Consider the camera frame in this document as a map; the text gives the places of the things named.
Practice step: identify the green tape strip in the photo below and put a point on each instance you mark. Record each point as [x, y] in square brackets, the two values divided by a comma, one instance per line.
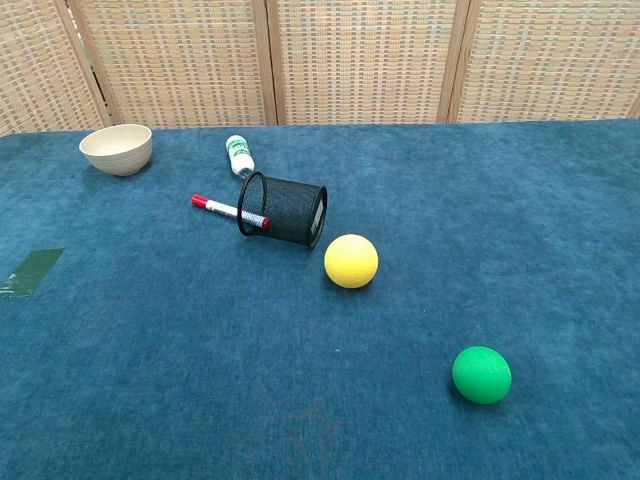
[31, 272]

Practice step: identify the yellow foam ball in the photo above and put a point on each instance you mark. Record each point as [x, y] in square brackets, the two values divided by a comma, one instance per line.
[351, 260]

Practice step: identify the black mesh pen holder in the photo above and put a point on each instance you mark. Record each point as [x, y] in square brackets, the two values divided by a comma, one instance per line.
[287, 209]

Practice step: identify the blue velvet tablecloth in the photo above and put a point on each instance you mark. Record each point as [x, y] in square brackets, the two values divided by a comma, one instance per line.
[320, 320]

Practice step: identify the red capped white marker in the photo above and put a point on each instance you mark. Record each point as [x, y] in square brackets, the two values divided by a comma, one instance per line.
[226, 210]

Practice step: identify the small white plastic bottle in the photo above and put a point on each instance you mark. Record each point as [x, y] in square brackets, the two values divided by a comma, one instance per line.
[238, 154]

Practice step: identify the woven folding screen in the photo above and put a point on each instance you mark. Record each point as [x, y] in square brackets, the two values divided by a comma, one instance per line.
[320, 60]

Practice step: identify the green foam ball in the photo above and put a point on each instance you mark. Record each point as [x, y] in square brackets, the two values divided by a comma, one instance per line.
[481, 374]

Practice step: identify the cream ribbed bowl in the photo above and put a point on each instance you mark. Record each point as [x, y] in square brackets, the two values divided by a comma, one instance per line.
[116, 148]

